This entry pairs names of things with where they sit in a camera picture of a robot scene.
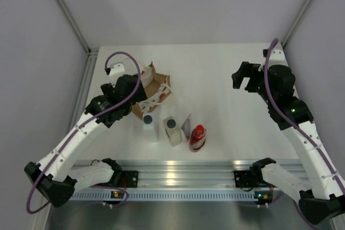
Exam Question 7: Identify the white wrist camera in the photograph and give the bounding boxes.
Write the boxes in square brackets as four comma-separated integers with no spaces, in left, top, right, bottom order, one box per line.
[268,47,286,66]
[108,62,126,77]

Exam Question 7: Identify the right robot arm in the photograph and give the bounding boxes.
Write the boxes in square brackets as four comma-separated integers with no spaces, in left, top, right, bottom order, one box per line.
[231,61,344,225]

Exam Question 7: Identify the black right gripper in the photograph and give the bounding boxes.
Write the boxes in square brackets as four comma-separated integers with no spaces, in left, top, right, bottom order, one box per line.
[232,62,275,106]

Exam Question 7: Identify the clear bottle grey cap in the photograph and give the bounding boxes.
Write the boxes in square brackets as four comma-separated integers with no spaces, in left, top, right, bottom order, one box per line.
[163,116,182,147]

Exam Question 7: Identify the white bottle grey cap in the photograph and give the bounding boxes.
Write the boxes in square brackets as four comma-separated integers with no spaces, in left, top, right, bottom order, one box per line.
[142,113,158,143]

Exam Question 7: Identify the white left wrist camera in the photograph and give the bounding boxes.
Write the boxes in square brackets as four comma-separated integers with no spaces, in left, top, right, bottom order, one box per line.
[108,62,126,77]

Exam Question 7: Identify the aluminium rail base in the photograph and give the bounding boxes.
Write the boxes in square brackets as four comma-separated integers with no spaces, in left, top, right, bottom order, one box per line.
[68,159,311,189]

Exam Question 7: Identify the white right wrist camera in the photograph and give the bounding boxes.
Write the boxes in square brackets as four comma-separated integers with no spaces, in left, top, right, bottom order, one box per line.
[268,47,286,66]

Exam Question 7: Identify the perforated cable duct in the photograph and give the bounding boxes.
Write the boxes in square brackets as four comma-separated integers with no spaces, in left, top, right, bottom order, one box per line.
[71,191,270,201]

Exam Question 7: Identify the red shampoo bottle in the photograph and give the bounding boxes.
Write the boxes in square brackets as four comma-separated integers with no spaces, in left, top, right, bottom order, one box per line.
[189,124,206,152]

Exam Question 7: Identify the clear plastic tube pack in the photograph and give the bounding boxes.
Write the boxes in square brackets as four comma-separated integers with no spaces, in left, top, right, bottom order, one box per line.
[181,114,191,141]

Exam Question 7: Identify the burlap watermelon canvas bag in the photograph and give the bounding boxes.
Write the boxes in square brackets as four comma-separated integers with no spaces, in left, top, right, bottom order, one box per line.
[132,62,173,119]

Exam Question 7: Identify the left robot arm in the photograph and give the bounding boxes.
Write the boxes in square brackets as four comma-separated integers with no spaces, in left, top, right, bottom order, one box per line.
[24,74,147,208]

